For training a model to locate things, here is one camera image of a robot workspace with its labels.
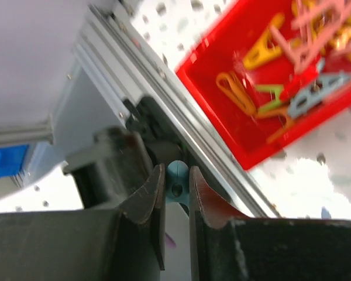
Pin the red clothespin bin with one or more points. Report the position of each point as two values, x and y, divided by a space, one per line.
270 71

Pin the aluminium table rail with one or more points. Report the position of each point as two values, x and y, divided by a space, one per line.
77 73

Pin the clothespins in red bin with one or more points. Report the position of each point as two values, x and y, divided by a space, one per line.
323 31

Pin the teal clothespin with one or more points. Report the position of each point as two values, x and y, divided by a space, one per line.
177 183

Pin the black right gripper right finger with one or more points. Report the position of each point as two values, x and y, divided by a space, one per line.
228 245

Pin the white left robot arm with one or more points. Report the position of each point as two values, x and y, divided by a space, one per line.
53 189

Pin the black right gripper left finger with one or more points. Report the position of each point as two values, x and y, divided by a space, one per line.
105 243

